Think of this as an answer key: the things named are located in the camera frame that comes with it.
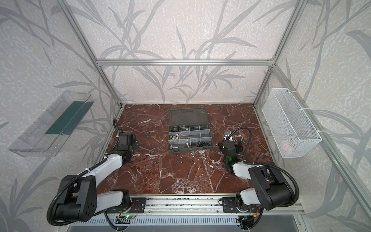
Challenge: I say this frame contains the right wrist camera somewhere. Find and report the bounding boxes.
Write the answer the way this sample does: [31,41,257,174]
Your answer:
[224,130,232,141]

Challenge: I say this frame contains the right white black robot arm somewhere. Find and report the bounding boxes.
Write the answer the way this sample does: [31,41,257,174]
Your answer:
[218,140,300,212]

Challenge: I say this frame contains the grey plastic compartment organizer box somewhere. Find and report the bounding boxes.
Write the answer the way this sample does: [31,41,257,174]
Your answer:
[168,107,214,153]

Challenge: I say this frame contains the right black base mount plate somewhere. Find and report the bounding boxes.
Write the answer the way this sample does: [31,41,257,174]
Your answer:
[218,197,259,214]

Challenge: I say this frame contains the silver screws inside organizer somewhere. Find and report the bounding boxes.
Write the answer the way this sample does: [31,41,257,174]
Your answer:
[169,132,180,144]

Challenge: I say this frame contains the clear plastic wall bin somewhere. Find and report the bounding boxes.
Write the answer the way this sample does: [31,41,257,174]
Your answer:
[8,90,94,158]

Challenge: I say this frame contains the white wire mesh basket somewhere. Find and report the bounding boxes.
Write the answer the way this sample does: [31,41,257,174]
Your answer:
[262,88,322,158]

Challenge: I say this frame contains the right black corrugated cable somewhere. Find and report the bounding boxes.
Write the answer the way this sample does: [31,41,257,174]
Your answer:
[228,127,300,208]

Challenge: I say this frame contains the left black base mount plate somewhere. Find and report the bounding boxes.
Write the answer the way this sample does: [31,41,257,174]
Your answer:
[116,197,147,214]

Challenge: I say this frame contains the aluminium cage frame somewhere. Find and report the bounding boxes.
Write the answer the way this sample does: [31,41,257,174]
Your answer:
[57,1,371,217]

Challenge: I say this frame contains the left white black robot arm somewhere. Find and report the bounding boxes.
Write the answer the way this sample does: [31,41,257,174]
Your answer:
[46,133,139,226]

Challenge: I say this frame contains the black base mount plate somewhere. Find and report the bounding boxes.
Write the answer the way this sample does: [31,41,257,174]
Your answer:
[116,197,147,214]
[218,197,259,214]

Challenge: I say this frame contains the aluminium front rail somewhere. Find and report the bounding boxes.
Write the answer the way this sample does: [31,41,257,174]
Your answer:
[59,195,305,217]

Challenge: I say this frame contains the green electronics board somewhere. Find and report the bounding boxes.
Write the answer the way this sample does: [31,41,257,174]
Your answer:
[115,215,136,225]

